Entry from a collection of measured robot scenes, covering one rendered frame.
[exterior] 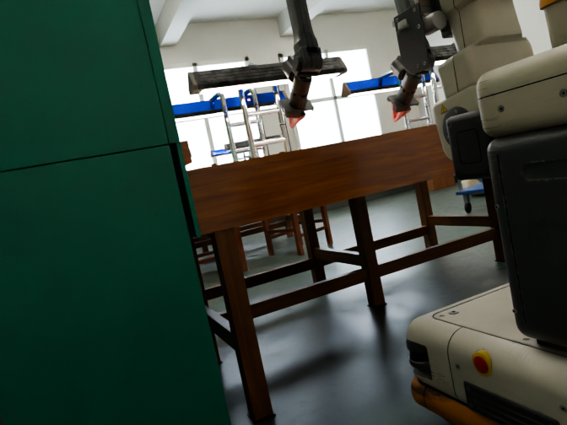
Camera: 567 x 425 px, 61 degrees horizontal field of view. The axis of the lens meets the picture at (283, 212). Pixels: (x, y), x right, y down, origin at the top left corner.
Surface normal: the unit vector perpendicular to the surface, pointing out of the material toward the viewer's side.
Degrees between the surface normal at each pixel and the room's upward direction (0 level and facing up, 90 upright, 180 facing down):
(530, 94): 90
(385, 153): 90
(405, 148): 90
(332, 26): 90
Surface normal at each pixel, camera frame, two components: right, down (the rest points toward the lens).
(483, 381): -0.90, 0.22
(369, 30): 0.39, 0.00
